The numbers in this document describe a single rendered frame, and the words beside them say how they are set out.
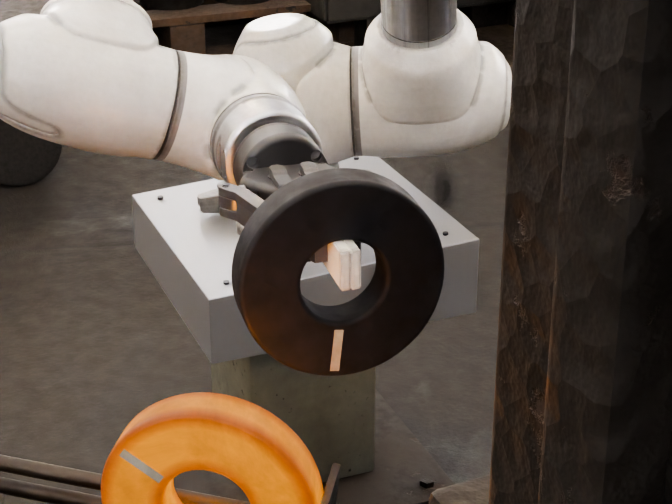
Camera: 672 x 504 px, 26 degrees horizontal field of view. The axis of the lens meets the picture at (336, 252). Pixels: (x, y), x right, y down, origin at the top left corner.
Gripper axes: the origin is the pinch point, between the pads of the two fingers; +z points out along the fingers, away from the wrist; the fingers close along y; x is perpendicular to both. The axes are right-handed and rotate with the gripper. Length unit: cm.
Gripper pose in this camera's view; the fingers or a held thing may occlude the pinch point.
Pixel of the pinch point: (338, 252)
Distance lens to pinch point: 105.7
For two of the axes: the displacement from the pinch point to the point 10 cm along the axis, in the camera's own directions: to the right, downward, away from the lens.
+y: -9.6, 1.1, -2.4
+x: -0.1, -9.2, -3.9
